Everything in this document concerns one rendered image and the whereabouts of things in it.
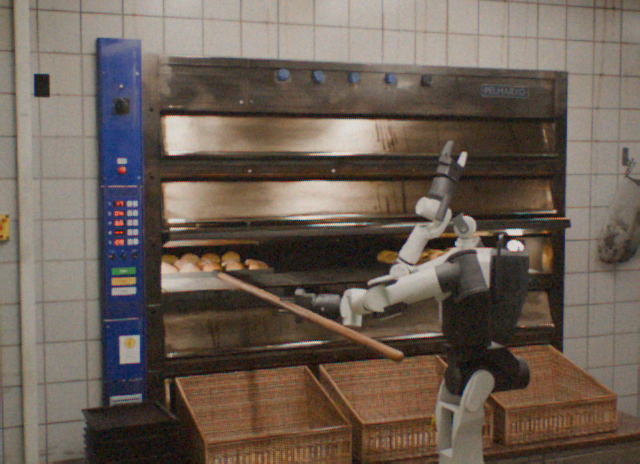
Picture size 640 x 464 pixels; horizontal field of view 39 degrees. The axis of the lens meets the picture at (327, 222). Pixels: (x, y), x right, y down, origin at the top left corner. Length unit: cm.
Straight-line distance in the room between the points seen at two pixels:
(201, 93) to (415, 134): 94
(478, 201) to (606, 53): 96
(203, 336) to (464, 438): 114
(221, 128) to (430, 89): 94
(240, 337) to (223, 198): 56
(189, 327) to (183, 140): 74
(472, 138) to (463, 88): 22
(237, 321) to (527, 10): 188
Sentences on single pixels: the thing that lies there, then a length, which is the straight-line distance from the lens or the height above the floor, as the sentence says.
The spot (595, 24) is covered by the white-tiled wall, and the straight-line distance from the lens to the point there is 443.
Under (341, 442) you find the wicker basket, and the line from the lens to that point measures 338.
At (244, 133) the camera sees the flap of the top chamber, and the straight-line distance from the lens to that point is 362.
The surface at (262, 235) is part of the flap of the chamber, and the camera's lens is 349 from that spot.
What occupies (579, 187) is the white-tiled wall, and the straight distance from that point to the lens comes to 434.
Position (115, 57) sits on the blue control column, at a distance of 349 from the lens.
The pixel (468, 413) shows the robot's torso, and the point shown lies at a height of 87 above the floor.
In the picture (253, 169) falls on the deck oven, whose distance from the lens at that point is 362.
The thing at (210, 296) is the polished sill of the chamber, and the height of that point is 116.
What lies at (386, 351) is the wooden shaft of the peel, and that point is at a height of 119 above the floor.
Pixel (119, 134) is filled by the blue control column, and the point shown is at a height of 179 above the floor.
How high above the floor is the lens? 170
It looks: 4 degrees down
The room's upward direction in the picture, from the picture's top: straight up
